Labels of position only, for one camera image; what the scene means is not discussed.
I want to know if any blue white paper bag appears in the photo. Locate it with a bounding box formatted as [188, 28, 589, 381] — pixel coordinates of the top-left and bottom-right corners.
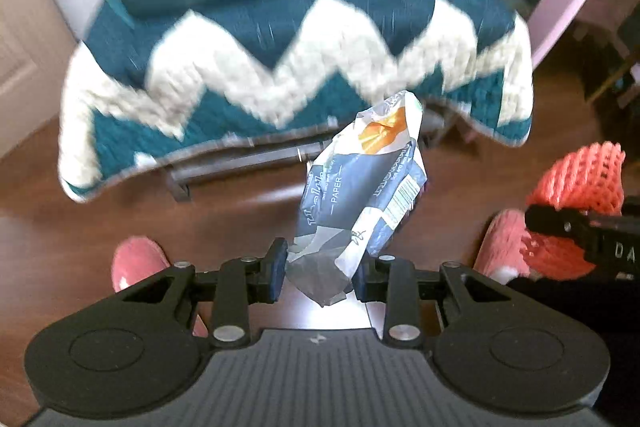
[286, 91, 428, 308]

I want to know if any pink slipper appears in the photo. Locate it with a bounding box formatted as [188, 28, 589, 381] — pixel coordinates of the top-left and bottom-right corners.
[111, 236, 208, 339]
[472, 208, 538, 283]

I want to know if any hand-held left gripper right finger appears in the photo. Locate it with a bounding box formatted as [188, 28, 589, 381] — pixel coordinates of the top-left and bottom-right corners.
[351, 254, 506, 343]

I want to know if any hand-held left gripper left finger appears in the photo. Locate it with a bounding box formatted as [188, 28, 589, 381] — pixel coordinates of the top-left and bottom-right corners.
[119, 237, 289, 348]

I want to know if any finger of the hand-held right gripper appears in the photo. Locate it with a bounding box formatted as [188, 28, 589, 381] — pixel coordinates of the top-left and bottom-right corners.
[525, 204, 595, 259]

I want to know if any teal white zigzag blanket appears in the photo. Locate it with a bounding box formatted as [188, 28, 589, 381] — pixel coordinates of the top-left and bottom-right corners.
[57, 0, 533, 202]

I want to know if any beige panel door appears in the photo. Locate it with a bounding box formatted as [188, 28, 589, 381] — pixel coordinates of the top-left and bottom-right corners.
[0, 0, 66, 158]

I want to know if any red foam fruit net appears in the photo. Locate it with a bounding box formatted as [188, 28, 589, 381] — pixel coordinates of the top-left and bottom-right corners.
[520, 141, 627, 282]

